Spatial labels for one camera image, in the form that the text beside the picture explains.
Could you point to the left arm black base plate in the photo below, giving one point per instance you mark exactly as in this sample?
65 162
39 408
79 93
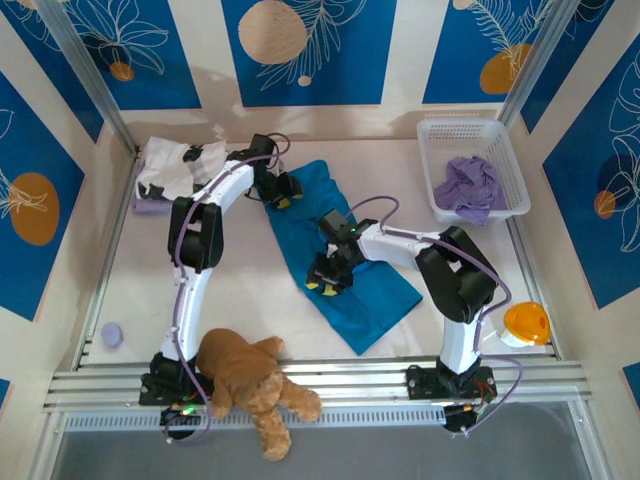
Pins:
155 395

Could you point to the crumpled purple t-shirt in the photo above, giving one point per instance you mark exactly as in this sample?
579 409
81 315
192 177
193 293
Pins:
470 190

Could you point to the orange round plastic container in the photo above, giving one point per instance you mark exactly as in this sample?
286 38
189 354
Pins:
525 322

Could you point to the teal t-shirt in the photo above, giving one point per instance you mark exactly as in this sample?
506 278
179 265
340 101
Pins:
370 310

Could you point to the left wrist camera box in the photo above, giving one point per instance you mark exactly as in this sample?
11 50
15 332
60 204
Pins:
262 145

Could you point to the white plastic laundry basket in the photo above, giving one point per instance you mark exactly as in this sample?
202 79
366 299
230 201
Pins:
465 140

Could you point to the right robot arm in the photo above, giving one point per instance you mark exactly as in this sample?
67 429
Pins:
460 345

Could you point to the aluminium rail frame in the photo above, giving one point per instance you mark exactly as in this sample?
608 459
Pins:
350 380

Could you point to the small lavender round cap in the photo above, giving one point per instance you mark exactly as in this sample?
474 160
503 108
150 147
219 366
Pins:
112 335

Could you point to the aluminium table side rail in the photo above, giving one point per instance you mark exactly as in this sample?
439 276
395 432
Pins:
522 255
107 260

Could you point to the lavender folded t-shirt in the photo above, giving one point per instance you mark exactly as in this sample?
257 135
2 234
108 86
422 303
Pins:
150 206

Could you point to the brown teddy bear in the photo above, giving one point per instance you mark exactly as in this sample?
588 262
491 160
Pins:
240 365

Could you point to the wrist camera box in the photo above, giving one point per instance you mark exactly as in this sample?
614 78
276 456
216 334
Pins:
262 145
336 224

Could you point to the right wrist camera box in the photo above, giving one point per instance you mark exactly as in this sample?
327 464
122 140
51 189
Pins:
336 224

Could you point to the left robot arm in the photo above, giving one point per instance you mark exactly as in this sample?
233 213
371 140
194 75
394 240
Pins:
192 300

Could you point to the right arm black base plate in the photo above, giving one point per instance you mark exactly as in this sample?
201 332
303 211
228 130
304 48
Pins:
422 382

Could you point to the white black-print folded t-shirt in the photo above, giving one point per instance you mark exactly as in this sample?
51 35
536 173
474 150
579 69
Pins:
160 165

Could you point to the aluminium corner post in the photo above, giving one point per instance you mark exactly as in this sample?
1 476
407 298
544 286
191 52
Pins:
85 60
530 65

